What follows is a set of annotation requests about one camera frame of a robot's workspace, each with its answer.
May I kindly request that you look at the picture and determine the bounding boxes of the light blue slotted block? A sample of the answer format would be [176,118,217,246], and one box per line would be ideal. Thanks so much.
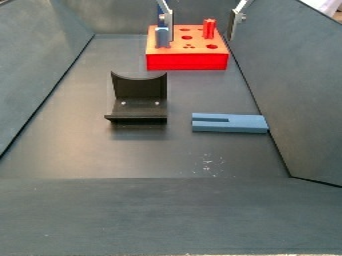
[191,113,268,134]

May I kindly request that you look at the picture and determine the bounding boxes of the black curved holder bracket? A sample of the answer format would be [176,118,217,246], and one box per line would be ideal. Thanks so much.
[104,73,166,122]

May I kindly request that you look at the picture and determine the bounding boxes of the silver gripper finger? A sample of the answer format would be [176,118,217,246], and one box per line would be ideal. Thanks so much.
[156,0,173,41]
[227,0,253,40]

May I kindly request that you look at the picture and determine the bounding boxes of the red peg board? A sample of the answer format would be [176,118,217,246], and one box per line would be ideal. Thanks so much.
[145,25,229,70]

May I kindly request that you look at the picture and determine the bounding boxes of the dark blue square bar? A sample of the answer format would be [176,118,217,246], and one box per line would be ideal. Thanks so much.
[157,4,166,27]

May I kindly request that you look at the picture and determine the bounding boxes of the grey notched peg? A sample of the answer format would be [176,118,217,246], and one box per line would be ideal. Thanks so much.
[154,27,169,48]

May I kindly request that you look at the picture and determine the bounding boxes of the red star-shaped peg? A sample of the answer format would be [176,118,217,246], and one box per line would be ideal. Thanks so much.
[203,19,216,39]

